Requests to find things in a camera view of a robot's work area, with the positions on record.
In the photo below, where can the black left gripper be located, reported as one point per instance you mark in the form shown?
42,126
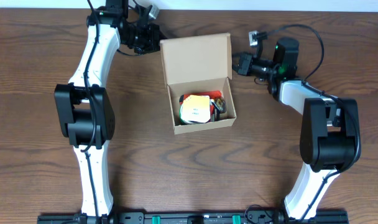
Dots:
152,37

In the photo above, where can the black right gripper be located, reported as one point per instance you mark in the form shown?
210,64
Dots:
244,64

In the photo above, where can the cardboard box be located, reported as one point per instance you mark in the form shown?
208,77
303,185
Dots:
195,65

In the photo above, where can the orange utility knife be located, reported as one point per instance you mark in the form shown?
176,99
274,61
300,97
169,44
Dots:
212,94

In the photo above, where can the black yellow correction tape dispenser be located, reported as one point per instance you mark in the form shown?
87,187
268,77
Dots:
219,104

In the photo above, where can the yellow sticky note pad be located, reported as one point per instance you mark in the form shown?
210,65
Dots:
195,109

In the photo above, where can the green tape roll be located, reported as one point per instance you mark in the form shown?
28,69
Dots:
182,120

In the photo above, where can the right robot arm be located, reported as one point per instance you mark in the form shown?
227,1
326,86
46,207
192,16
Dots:
330,140

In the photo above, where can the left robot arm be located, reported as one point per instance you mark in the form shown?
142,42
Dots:
84,109

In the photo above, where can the black mounting rail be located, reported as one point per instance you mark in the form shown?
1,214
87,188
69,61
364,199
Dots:
252,216

